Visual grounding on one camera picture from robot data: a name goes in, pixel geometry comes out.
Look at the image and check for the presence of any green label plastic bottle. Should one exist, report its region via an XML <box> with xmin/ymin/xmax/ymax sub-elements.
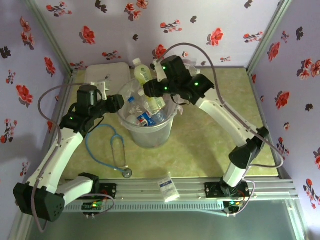
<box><xmin>131</xmin><ymin>57</ymin><xmax>167</xmax><ymax>112</ymax></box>

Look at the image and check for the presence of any clear plastic bin liner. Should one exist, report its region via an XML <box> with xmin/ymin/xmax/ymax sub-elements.
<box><xmin>116</xmin><ymin>79</ymin><xmax>185</xmax><ymax>126</ymax></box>

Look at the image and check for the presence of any grey mesh waste bin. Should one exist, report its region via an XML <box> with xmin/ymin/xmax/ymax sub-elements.
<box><xmin>116</xmin><ymin>79</ymin><xmax>182</xmax><ymax>150</ymax></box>

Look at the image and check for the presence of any white medicine bag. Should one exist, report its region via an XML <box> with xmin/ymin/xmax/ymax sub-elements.
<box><xmin>84</xmin><ymin>62</ymin><xmax>132</xmax><ymax>94</ymax></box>

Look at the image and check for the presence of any clear bottle with white cap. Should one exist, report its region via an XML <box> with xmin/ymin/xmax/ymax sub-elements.
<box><xmin>136</xmin><ymin>89</ymin><xmax>151</xmax><ymax>111</ymax></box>

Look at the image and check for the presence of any clear bottle with blue cap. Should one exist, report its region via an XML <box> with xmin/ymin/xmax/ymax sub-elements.
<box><xmin>126</xmin><ymin>96</ymin><xmax>141</xmax><ymax>119</ymax></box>

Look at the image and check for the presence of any blue label cola bottle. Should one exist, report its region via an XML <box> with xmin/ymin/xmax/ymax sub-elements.
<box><xmin>136</xmin><ymin>109</ymin><xmax>169</xmax><ymax>127</ymax></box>

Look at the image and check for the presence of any blue stethoscope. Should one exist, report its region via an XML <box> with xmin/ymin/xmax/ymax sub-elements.
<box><xmin>85</xmin><ymin>123</ymin><xmax>134</xmax><ymax>179</ymax></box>

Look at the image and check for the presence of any left control circuit board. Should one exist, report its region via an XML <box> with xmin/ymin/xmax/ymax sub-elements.
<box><xmin>81</xmin><ymin>199</ymin><xmax>106</xmax><ymax>213</ymax></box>

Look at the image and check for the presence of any control circuit board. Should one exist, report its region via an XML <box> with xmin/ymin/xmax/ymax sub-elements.
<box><xmin>81</xmin><ymin>199</ymin><xmax>106</xmax><ymax>213</ymax></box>
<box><xmin>223</xmin><ymin>199</ymin><xmax>245</xmax><ymax>211</ymax></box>

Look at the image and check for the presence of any small white packet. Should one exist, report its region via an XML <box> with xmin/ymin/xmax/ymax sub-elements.
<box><xmin>156</xmin><ymin>176</ymin><xmax>180</xmax><ymax>204</ymax></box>

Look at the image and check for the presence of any right control circuit board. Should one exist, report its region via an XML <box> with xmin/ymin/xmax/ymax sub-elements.
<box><xmin>223</xmin><ymin>199</ymin><xmax>245</xmax><ymax>211</ymax></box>

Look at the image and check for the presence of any grey right arm cable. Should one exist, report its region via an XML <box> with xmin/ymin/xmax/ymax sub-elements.
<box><xmin>159</xmin><ymin>42</ymin><xmax>286</xmax><ymax>169</ymax></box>

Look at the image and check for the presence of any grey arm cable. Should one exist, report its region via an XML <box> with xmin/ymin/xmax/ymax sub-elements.
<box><xmin>159</xmin><ymin>42</ymin><xmax>286</xmax><ymax>169</ymax></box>
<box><xmin>31</xmin><ymin>83</ymin><xmax>87</xmax><ymax>233</ymax></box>

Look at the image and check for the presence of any grey left arm cable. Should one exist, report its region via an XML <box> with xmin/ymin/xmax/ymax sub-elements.
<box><xmin>31</xmin><ymin>83</ymin><xmax>87</xmax><ymax>233</ymax></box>

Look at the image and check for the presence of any aluminium frame post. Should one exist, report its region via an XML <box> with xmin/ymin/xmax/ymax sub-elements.
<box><xmin>245</xmin><ymin>0</ymin><xmax>293</xmax><ymax>75</ymax></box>
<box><xmin>31</xmin><ymin>0</ymin><xmax>77</xmax><ymax>76</ymax></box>

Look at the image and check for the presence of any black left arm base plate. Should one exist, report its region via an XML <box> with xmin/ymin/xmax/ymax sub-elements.
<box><xmin>98</xmin><ymin>182</ymin><xmax>118</xmax><ymax>201</ymax></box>

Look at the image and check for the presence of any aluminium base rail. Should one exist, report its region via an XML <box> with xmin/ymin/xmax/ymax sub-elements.
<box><xmin>62</xmin><ymin>177</ymin><xmax>301</xmax><ymax>201</ymax></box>

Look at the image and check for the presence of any grey slotted cable duct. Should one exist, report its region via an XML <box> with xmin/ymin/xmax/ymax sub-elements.
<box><xmin>63</xmin><ymin>199</ymin><xmax>225</xmax><ymax>214</ymax></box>

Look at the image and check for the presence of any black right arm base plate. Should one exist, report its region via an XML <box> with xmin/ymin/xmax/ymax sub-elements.
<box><xmin>204</xmin><ymin>181</ymin><xmax>251</xmax><ymax>201</ymax></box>

